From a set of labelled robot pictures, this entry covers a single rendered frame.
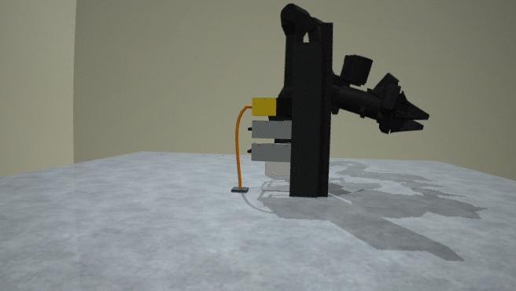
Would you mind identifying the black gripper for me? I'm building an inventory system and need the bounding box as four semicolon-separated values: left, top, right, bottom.
356;84;429;134

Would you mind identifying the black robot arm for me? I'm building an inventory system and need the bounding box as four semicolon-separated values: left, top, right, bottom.
268;4;399;121

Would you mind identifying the black vertical post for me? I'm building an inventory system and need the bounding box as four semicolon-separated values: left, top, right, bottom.
289;22;334;197

